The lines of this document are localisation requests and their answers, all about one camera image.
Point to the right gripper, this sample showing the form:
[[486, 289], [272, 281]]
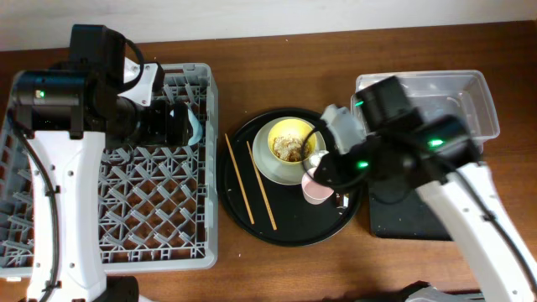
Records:
[[325, 172]]

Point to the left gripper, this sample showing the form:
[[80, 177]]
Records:
[[179, 124]]

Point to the gold snack wrapper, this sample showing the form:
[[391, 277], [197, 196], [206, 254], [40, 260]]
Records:
[[342, 201]]

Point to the blue cup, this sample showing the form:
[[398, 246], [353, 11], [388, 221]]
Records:
[[184, 127]]

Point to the pink cup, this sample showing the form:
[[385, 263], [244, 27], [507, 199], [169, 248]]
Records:
[[313, 192]]

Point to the white tissue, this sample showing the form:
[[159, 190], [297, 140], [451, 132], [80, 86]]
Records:
[[315, 159]]

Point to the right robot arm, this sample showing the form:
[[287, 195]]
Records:
[[442, 164]]

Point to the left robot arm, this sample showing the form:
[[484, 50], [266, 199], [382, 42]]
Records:
[[65, 117]]

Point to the grey dishwasher rack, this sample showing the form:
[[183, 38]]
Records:
[[156, 205]]

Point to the left wooden chopstick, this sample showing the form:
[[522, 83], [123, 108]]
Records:
[[239, 179]]

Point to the wooden chopstick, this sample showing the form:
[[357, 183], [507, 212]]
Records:
[[239, 179], [262, 190]]

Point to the grey plate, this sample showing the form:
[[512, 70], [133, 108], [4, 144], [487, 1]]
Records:
[[273, 169]]

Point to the black rectangular tray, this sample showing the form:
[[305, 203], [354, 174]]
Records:
[[397, 212]]

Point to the yellow bowl with food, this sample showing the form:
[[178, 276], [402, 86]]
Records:
[[289, 140]]

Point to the round black tray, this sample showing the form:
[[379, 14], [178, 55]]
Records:
[[299, 222]]

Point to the right wooden chopstick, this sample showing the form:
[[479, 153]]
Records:
[[262, 190]]

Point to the clear plastic bin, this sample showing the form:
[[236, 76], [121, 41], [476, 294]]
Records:
[[461, 93]]

